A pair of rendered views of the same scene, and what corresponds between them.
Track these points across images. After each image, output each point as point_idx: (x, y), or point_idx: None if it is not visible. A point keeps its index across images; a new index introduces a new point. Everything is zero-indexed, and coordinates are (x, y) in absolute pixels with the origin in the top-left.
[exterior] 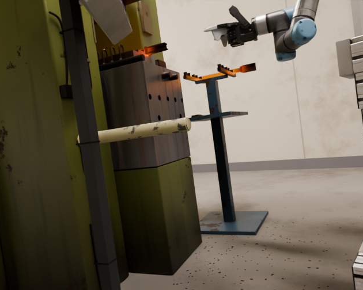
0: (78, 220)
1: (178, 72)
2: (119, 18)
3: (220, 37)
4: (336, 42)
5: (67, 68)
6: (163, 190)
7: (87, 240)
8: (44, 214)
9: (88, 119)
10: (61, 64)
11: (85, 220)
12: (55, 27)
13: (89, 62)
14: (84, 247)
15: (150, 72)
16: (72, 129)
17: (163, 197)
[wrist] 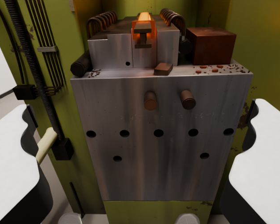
0: (58, 177)
1: (244, 75)
2: None
3: (242, 147)
4: None
5: (18, 66)
6: (112, 217)
7: (69, 188)
8: None
9: None
10: (15, 60)
11: (65, 179)
12: None
13: (53, 51)
14: (65, 190)
15: (98, 96)
16: (42, 122)
17: (112, 221)
